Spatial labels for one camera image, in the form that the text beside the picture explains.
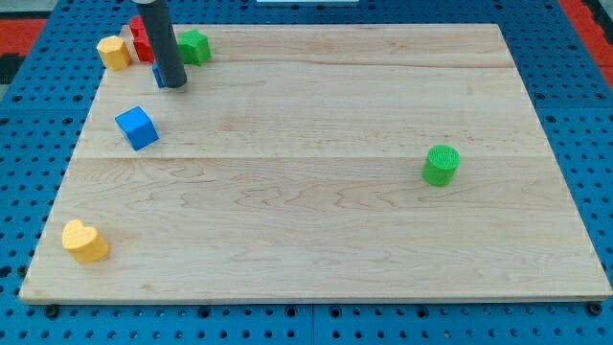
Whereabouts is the green star block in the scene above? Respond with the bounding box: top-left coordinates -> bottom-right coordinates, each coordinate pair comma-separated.
177,29 -> 212,66

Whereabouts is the blue cube block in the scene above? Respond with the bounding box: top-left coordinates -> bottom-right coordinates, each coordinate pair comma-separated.
115,106 -> 159,150

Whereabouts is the light wooden board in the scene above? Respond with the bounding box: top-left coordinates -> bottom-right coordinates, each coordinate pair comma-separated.
20,24 -> 612,305

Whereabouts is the green cylinder block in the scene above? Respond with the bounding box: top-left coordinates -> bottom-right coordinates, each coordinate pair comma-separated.
421,145 -> 461,187

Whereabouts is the blue triangle block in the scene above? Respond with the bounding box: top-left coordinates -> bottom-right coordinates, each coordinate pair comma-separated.
151,62 -> 166,88

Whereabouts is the red block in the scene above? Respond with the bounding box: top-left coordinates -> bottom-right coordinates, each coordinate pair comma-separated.
133,30 -> 155,63
128,15 -> 145,37

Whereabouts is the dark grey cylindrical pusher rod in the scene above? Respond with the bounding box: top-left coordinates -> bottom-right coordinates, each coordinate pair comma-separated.
133,0 -> 187,88

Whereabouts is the red block behind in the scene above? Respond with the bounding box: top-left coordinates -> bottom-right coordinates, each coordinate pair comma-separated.
128,15 -> 145,37

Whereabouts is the yellow hexagon block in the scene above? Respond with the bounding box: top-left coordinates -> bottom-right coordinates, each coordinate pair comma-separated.
97,35 -> 131,71

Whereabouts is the yellow heart block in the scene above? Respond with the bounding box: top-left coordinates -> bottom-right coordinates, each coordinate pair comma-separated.
61,218 -> 110,264

